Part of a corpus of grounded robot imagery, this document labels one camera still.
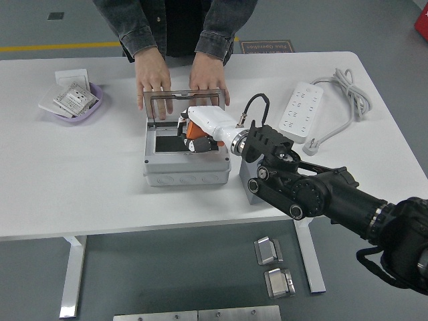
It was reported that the white square switch plate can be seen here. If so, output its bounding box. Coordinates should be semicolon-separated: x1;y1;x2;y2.
54;68;91;93

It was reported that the white table leg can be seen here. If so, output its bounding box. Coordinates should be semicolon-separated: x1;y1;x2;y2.
59;235;88;319
294;219;327;294

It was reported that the white power cord with plug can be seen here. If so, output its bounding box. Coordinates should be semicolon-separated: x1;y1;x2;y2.
302;68;372;156

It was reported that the white plain cover plate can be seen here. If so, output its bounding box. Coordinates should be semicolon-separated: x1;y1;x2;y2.
37;87;73;118

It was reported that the person's left hand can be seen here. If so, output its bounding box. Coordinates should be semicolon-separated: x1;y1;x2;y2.
189;52;231;107

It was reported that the metal base plate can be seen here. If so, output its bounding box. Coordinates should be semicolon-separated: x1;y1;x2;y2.
112;310;199;321
197;304;282;321

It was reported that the person's right hand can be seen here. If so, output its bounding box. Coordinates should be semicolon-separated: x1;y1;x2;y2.
135;53;175;121

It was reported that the grey junction box clear lid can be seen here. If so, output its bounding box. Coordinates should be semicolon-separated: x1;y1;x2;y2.
142;87;232;187

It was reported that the orange cylinder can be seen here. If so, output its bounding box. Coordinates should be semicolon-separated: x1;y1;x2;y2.
185;122;215;140

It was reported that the white power strip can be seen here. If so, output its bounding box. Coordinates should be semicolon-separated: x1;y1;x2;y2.
278;82;324;138

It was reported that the small metal floor socket box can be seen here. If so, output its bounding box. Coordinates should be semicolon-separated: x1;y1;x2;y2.
253;235;284;267

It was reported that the grey cube with round hole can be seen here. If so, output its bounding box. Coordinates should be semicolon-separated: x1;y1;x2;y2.
237;156;268;205

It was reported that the white table right leg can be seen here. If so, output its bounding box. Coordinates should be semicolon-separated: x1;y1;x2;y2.
294;219;327;294

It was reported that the purple plastic tray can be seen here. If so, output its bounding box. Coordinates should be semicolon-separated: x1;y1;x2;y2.
43;82;105;126

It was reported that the red object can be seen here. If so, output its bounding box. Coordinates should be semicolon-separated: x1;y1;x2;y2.
414;6;428;33

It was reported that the brown floor sign with text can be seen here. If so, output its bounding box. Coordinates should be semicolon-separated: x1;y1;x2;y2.
239;40;296;54

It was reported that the person's torso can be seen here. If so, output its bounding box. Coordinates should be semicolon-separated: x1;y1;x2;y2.
160;0;215;58

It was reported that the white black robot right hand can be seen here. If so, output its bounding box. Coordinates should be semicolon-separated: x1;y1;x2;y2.
176;106;245;154

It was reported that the white socket panel printed edge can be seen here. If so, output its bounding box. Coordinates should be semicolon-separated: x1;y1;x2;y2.
53;82;100;118

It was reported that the white table left leg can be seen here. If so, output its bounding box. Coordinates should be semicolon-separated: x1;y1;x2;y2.
59;235;88;319

